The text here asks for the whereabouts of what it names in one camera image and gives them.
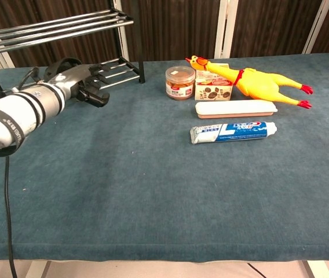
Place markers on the blue white toothpaste tube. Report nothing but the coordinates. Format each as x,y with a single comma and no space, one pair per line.
239,131

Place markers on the clear snack jar brown lid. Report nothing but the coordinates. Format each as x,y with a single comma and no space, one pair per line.
180,84

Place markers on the black metal shoe rack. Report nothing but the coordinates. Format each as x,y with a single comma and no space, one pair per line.
54,30

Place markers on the cookie box white brown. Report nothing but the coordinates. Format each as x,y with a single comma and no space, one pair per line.
213,91

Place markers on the blue table cloth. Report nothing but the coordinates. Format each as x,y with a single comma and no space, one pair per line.
153,188

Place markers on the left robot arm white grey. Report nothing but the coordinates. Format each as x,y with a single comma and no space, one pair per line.
16,113

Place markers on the black slipper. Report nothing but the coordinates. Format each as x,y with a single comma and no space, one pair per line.
66,61

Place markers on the yellow rubber chicken toy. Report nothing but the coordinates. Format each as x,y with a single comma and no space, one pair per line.
257,84

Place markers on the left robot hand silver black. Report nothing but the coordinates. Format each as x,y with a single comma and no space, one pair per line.
74,79

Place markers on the brown pleated curtain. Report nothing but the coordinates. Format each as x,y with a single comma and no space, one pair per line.
167,26

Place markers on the white oblong plastic case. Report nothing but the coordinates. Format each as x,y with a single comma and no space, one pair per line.
234,107

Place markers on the white table leg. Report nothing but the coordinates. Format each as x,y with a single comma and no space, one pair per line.
318,269

